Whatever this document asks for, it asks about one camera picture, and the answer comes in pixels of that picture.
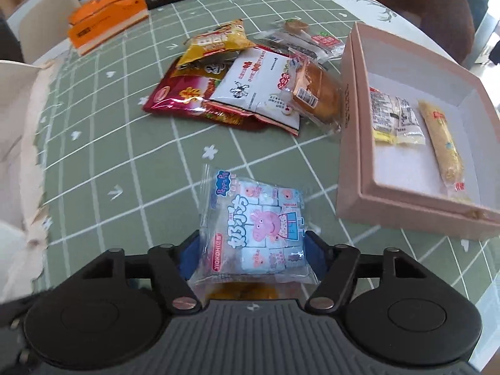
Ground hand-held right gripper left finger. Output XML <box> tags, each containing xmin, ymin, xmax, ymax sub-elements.
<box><xmin>84</xmin><ymin>230</ymin><xmax>204</xmax><ymax>315</ymax></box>

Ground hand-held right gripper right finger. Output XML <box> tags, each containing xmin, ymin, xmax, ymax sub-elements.
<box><xmin>304</xmin><ymin>231</ymin><xmax>424</xmax><ymax>314</ymax></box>

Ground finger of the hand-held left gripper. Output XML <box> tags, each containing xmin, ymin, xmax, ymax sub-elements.
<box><xmin>0</xmin><ymin>287</ymin><xmax>45</xmax><ymax>362</ymax></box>

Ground blue cartoon snack packet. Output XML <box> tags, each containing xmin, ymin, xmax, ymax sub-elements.
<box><xmin>187</xmin><ymin>164</ymin><xmax>319</xmax><ymax>287</ymax></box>

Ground pink cardboard box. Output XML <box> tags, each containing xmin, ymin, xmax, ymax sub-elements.
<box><xmin>335</xmin><ymin>21</ymin><xmax>500</xmax><ymax>241</ymax></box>

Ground bread packet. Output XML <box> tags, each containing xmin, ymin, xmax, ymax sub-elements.
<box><xmin>287</xmin><ymin>55</ymin><xmax>346</xmax><ymax>135</ymax></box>

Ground white snack packet red edges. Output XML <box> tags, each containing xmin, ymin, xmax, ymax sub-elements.
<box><xmin>206</xmin><ymin>46</ymin><xmax>302</xmax><ymax>133</ymax></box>

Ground yellow panda snack packet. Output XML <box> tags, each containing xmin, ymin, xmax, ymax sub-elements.
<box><xmin>175</xmin><ymin>19</ymin><xmax>257</xmax><ymax>82</ymax></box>

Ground white yellow small packet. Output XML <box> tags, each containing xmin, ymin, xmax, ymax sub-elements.
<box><xmin>369</xmin><ymin>87</ymin><xmax>402</xmax><ymax>145</ymax></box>

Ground white pale small packet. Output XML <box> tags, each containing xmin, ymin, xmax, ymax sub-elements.
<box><xmin>394</xmin><ymin>97</ymin><xmax>427</xmax><ymax>148</ymax></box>

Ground long yellow stick packet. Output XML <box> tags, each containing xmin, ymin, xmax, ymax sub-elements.
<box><xmin>417</xmin><ymin>99</ymin><xmax>468</xmax><ymax>201</ymax></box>

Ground white torn paper bag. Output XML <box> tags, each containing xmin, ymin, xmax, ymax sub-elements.
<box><xmin>0</xmin><ymin>60</ymin><xmax>57</xmax><ymax>295</ymax></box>

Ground dark snack in clear wrapper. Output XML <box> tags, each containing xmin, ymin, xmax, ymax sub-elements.
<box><xmin>254</xmin><ymin>29</ymin><xmax>318</xmax><ymax>57</ymax></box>

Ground brown cookie lollipop packet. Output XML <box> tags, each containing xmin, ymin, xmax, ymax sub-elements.
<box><xmin>273</xmin><ymin>18</ymin><xmax>313</xmax><ymax>38</ymax></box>

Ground orange box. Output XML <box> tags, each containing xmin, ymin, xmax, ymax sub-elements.
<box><xmin>67</xmin><ymin>0</ymin><xmax>150</xmax><ymax>57</ymax></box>

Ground brown chair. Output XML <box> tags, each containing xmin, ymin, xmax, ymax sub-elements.
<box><xmin>362</xmin><ymin>0</ymin><xmax>476</xmax><ymax>64</ymax></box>

